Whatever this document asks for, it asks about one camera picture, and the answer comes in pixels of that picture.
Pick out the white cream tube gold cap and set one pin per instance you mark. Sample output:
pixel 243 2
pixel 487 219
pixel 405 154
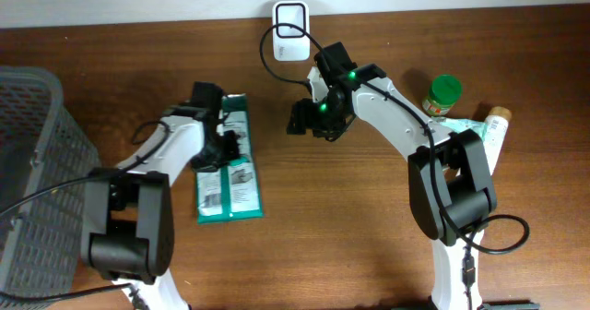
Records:
pixel 495 129

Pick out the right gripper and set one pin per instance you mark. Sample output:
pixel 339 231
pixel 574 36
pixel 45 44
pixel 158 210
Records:
pixel 299 115

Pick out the grey plastic mesh basket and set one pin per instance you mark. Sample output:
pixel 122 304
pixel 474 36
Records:
pixel 41 146

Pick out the green lid jar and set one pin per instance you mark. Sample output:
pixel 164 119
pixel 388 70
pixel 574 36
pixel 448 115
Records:
pixel 444 93

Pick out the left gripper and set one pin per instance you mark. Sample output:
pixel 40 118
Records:
pixel 201 162

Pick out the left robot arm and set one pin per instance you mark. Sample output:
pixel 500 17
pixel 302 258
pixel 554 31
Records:
pixel 128 228

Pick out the teal wipes pouch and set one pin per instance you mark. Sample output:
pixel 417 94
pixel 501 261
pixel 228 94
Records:
pixel 461 125

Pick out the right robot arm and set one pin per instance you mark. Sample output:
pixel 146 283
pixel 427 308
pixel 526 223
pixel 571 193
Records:
pixel 451 194

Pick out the green white 3M packet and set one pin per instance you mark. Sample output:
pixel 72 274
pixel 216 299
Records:
pixel 232 192

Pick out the white barcode scanner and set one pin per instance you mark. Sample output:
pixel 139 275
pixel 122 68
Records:
pixel 290 44

